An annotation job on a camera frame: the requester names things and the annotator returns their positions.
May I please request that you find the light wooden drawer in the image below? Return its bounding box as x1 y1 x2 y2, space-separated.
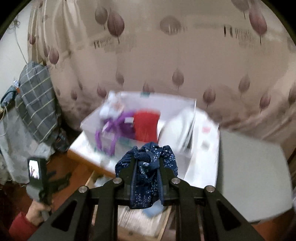
85 170 173 241

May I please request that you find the purple underwear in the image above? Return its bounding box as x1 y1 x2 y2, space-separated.
95 111 135 157

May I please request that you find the white patterned cloth cover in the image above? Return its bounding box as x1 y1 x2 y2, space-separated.
69 109 220 188

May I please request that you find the brown wooden nightstand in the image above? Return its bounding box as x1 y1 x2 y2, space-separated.
67 150 115 178

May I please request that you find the grey plaid blanket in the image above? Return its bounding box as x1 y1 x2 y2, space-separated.
15 61 59 146

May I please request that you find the light blue underwear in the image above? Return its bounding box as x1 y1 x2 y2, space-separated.
142 200 165 218

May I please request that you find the grey white underwear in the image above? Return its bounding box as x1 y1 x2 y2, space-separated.
99 91 125 120

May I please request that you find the beige leaf pattern curtain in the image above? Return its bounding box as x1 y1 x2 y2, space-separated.
28 1 295 157

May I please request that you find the person's left hand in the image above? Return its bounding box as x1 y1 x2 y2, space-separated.
26 200 51 226

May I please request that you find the navy dotted underwear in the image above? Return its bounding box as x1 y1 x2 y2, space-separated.
115 142 178 209

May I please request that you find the red underwear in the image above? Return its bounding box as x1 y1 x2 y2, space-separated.
133 110 161 143

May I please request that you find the white green patterned bedding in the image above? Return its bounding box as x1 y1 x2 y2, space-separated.
0 108 55 185

